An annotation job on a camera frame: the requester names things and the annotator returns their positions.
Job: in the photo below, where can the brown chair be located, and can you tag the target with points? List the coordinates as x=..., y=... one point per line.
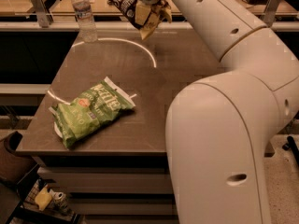
x=12, y=166

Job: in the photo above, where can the clear plastic water bottle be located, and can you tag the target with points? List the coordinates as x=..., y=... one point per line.
x=85, y=19

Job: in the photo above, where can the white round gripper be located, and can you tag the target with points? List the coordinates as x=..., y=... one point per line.
x=142, y=11

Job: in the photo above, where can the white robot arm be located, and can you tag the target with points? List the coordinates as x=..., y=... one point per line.
x=217, y=128

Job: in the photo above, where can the green kettle chip bag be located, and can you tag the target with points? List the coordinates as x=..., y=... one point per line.
x=95, y=108

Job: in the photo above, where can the brown sea salt chip bag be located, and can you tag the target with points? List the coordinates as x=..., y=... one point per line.
x=127, y=8

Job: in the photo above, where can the yellow cloth on cart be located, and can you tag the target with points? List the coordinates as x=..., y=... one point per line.
x=43, y=199

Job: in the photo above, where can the grey metal bracket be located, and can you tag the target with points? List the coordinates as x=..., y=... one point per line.
x=269, y=12
x=43, y=16

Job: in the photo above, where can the grey metal bracket right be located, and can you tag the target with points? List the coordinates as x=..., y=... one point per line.
x=269, y=12

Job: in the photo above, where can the can on cart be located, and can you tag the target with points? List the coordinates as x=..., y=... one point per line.
x=60, y=201

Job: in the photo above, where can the grey metal bracket left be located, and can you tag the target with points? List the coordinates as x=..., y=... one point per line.
x=43, y=16

